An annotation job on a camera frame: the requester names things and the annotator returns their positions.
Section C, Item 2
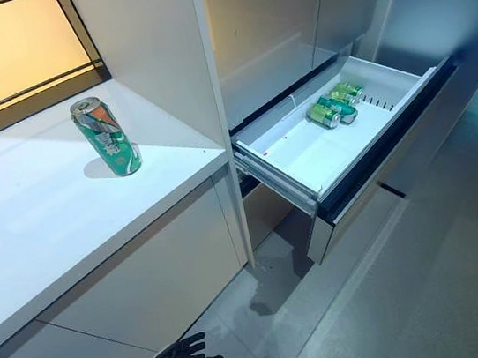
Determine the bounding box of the white fridge drawer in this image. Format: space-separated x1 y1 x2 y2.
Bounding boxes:
220 39 478 276

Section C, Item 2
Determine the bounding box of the stainless steel fridge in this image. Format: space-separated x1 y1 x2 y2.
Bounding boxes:
199 0 478 278

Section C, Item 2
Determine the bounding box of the white counter cabinet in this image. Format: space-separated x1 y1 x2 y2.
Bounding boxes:
0 0 270 358

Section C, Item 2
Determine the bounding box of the tall green soda can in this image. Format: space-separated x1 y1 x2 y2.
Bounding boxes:
68 91 146 183

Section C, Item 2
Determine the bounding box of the short green soda can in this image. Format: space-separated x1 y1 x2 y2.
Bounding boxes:
307 100 343 132
315 91 360 129
326 79 367 110

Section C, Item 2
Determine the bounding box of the black framed window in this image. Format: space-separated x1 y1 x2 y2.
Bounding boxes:
0 0 118 130

